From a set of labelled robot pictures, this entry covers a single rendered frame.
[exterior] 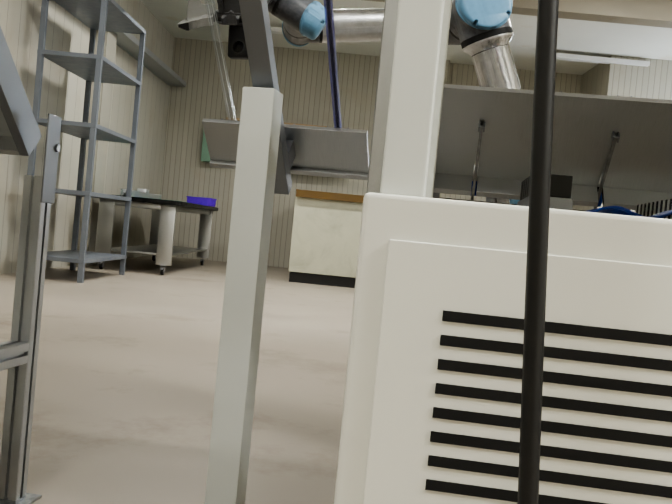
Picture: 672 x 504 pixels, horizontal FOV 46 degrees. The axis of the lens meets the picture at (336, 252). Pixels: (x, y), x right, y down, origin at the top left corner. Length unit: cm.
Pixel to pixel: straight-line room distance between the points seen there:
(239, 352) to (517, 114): 63
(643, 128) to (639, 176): 11
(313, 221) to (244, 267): 688
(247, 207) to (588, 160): 60
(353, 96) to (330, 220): 316
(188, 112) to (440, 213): 1078
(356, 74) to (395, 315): 1063
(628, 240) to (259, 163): 97
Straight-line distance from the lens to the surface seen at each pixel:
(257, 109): 144
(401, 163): 54
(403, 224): 53
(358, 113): 1105
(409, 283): 53
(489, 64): 182
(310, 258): 831
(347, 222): 829
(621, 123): 141
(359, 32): 192
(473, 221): 53
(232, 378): 146
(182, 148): 1124
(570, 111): 139
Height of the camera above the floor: 59
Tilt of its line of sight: 2 degrees down
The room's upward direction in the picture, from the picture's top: 5 degrees clockwise
